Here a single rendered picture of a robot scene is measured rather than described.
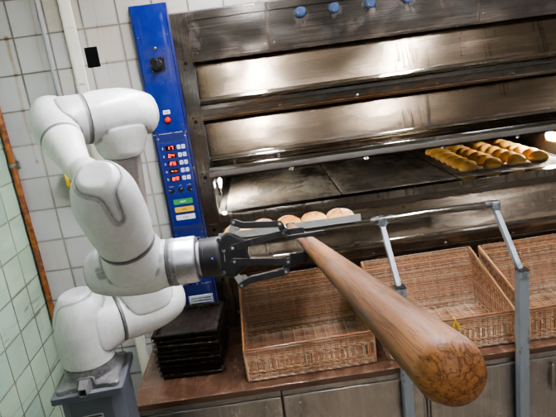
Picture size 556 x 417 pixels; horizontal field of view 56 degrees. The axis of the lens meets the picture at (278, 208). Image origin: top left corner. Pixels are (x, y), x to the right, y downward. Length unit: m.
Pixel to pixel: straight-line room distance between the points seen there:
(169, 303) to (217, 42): 1.25
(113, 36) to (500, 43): 1.72
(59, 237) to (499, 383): 2.08
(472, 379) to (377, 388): 2.11
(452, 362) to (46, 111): 1.27
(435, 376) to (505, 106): 2.51
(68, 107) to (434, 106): 1.71
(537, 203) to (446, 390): 2.67
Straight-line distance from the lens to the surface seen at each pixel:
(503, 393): 2.54
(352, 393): 2.33
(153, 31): 2.44
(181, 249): 0.97
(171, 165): 2.46
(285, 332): 2.61
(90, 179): 0.86
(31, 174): 2.67
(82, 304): 1.61
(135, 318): 1.66
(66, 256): 2.73
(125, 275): 0.96
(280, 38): 2.45
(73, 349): 1.65
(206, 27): 2.46
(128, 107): 1.44
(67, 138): 1.32
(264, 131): 2.45
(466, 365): 0.23
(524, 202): 2.86
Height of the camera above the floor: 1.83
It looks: 15 degrees down
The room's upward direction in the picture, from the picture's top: 8 degrees counter-clockwise
